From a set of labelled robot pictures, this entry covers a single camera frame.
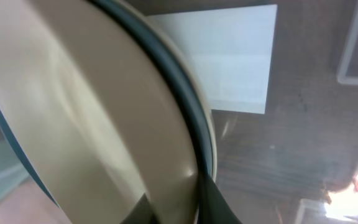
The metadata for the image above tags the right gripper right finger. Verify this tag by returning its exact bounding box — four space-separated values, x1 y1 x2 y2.
197 174 241 224

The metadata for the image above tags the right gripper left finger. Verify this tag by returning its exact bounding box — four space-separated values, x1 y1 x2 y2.
121 194 160 224

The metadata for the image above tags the beige bowl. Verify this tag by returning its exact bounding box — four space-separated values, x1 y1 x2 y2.
0 1 198 223
97 1 216 179

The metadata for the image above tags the clear plastic storage container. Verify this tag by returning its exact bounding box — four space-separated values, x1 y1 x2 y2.
0 1 358 223

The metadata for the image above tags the white label in container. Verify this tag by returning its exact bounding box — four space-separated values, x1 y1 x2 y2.
149 4 277 114

